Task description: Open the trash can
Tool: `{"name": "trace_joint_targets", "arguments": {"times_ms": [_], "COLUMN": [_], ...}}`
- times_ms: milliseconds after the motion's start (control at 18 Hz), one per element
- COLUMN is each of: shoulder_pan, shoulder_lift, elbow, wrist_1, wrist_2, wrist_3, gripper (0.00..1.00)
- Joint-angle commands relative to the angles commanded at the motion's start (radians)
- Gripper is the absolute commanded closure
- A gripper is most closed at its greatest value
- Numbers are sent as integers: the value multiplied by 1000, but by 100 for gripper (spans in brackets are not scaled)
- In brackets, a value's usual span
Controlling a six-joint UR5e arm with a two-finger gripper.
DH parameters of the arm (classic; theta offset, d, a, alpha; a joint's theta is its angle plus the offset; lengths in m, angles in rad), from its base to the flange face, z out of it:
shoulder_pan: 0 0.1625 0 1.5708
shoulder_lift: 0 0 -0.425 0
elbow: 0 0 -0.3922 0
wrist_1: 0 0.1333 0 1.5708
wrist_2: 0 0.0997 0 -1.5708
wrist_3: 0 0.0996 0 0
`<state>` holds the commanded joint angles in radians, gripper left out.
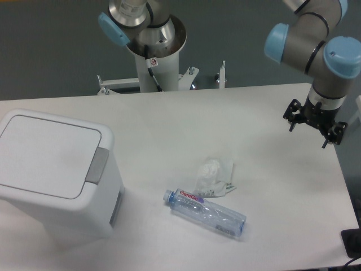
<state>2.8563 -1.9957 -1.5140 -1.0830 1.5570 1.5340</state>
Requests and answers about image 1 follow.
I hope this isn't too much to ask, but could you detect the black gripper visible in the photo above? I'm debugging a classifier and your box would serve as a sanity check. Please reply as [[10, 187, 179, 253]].
[[283, 98, 347, 148]]

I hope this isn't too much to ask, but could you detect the white push-button trash can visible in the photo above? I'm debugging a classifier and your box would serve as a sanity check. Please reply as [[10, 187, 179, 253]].
[[1, 109, 124, 237]]

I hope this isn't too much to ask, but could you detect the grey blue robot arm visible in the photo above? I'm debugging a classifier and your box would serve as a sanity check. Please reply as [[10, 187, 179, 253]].
[[98, 1, 360, 145]]

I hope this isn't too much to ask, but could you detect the white furniture part right edge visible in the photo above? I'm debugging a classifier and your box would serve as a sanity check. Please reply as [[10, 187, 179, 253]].
[[348, 95, 361, 127]]

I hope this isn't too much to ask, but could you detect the crumpled white tissue wrapper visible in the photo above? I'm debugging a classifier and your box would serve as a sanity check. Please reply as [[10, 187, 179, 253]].
[[193, 158, 236, 198]]

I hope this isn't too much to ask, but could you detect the black device at table edge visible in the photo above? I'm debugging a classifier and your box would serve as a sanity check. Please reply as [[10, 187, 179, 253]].
[[341, 228, 360, 258]]

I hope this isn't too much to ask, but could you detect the clear plastic water bottle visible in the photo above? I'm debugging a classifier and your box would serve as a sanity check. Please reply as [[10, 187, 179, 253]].
[[163, 189, 246, 238]]

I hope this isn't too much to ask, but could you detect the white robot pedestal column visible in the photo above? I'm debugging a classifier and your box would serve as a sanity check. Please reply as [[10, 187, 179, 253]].
[[127, 15, 187, 93]]

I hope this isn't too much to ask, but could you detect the black cable on pedestal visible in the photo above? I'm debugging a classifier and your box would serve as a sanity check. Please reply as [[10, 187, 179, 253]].
[[143, 44, 164, 93]]

